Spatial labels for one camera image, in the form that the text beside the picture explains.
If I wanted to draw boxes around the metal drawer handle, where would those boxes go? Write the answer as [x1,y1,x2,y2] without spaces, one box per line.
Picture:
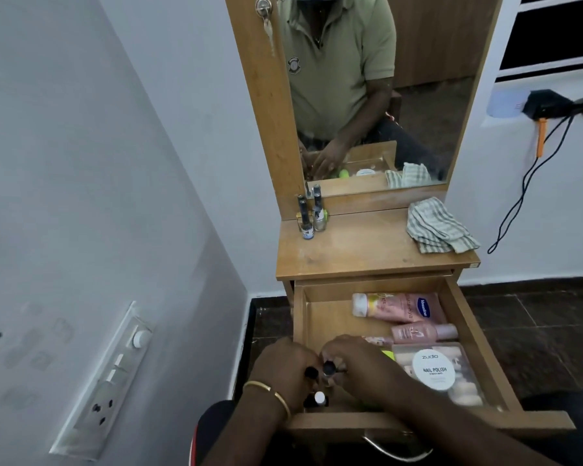
[361,433,434,464]

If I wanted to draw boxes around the gold bangle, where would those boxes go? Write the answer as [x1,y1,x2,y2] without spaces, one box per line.
[243,380,292,421]

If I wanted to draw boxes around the metal lock with key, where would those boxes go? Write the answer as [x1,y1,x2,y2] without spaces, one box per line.
[255,0,276,57]

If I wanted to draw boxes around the wooden dressing table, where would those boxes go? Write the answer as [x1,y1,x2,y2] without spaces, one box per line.
[223,0,507,306]

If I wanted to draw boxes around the clear box with round label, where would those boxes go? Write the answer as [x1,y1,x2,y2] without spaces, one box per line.
[393,341,487,409]

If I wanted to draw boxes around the person's left hand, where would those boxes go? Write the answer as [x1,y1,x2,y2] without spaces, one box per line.
[245,337,322,409]

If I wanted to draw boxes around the blue nail polish bottle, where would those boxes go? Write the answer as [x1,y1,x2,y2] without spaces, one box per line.
[296,195,316,241]

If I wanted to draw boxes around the person's left forearm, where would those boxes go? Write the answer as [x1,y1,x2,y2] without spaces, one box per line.
[200,383,292,466]

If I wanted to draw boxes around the silver nail polish bottle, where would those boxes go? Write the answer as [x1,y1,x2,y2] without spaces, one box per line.
[311,184,328,233]

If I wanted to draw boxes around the white wall switchboard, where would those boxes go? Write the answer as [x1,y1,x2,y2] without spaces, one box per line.
[49,301,155,462]

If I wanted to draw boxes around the large pink lotion bottle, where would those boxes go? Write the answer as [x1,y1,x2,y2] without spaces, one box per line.
[352,292,448,325]

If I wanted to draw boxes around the checked cloth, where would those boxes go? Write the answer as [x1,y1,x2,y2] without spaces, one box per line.
[406,197,482,255]

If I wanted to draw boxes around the tall mirror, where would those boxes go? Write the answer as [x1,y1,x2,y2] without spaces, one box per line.
[276,0,505,186]

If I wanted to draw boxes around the person's right forearm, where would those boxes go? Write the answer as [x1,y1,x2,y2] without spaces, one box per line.
[384,378,562,466]

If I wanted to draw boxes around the person's right hand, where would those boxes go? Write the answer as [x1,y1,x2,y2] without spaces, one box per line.
[321,334,413,407]

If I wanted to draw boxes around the black electric device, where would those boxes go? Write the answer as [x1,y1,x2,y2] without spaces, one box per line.
[521,89,583,122]

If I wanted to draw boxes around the wooden drawer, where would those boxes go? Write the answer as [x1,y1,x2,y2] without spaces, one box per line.
[283,275,577,444]

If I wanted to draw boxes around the small pink lotion bottle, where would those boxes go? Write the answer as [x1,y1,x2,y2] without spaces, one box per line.
[391,322,460,345]

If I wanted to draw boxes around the black cable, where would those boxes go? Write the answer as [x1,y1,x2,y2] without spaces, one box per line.
[487,114,578,256]

